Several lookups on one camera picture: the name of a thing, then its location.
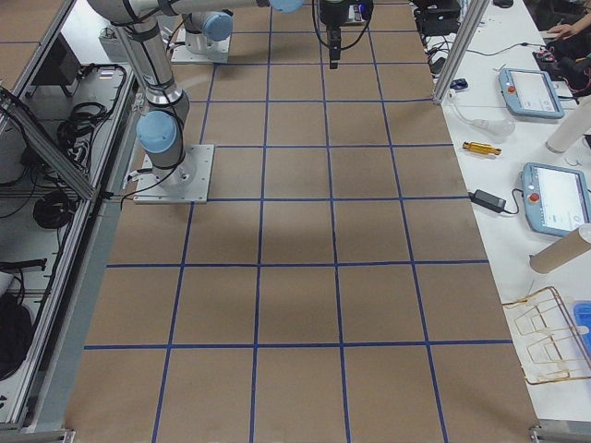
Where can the person hand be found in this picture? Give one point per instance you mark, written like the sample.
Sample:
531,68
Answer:
565,31

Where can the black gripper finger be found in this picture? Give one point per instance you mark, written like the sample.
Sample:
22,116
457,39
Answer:
334,56

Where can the near blue teach pendant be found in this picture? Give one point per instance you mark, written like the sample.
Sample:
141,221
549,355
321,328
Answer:
556,199

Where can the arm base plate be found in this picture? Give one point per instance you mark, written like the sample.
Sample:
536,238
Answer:
189,182
198,49

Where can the black power adapter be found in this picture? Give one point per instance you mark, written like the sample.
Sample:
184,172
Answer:
487,201

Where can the blue plastic box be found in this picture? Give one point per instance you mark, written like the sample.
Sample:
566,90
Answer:
582,319

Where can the cardboard tube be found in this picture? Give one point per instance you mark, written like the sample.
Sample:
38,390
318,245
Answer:
569,247

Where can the far blue teach pendant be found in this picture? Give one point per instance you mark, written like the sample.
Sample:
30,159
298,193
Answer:
530,93

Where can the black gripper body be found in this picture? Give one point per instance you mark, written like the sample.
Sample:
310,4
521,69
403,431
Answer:
331,17

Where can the small blue device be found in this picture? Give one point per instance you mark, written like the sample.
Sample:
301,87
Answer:
459,84

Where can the gold cylindrical tool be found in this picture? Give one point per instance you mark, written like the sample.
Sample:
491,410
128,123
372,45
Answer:
481,148

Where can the aluminium frame post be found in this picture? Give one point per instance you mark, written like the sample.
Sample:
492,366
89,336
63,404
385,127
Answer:
467,29

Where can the blue teach pendant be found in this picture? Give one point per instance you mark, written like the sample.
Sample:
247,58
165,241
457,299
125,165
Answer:
530,93
556,199

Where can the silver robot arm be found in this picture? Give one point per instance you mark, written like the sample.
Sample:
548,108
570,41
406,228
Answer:
205,30
160,132

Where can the gold wire rack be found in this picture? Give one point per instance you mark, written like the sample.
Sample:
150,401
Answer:
549,342

